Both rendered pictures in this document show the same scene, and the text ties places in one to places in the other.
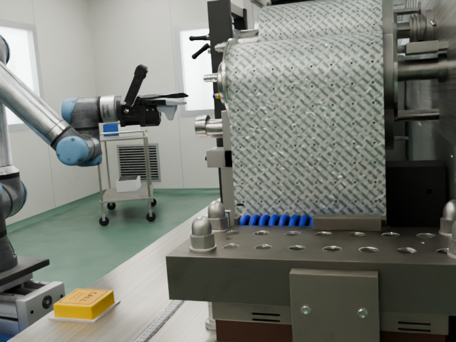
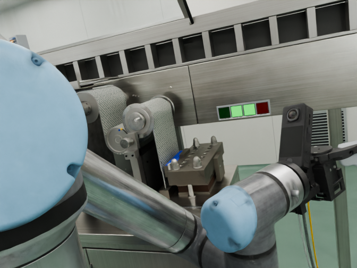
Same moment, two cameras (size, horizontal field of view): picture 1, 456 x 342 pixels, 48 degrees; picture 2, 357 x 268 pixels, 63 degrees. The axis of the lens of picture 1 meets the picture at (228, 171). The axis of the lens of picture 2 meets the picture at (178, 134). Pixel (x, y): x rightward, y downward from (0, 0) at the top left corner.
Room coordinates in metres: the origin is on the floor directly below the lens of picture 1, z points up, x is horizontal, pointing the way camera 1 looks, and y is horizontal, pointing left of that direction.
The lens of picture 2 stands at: (0.64, 1.18, 1.42)
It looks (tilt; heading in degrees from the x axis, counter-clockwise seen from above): 12 degrees down; 274
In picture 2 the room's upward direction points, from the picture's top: 10 degrees counter-clockwise
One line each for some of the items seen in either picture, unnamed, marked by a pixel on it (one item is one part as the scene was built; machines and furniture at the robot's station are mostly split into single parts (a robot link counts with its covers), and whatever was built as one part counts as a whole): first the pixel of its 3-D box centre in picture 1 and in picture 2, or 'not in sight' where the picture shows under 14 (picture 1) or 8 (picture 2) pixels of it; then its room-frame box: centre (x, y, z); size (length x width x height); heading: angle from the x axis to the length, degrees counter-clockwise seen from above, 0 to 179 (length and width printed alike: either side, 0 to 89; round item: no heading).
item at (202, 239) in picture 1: (201, 232); (196, 161); (0.67, 0.04, 1.05); 0.04 x 0.04 x 0.04
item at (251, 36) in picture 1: (255, 44); (81, 109); (1.13, -0.08, 1.34); 0.06 x 0.06 x 0.06; 73
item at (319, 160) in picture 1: (305, 167); (167, 142); (0.79, -0.12, 1.11); 0.23 x 0.01 x 0.18; 73
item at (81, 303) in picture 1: (85, 303); not in sight; (0.80, 0.25, 0.91); 0.07 x 0.07 x 0.02; 73
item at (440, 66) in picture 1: (421, 69); not in sight; (0.80, -0.30, 1.25); 0.07 x 0.04 x 0.04; 73
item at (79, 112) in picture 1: (83, 112); not in sight; (1.47, 0.40, 1.21); 0.11 x 0.08 x 0.09; 91
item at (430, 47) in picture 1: (425, 46); not in sight; (0.80, -0.31, 1.28); 0.06 x 0.05 x 0.02; 73
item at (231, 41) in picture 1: (236, 83); (137, 120); (0.88, -0.02, 1.25); 0.15 x 0.01 x 0.15; 163
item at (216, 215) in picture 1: (216, 215); (174, 164); (0.76, 0.02, 1.05); 0.04 x 0.04 x 0.04
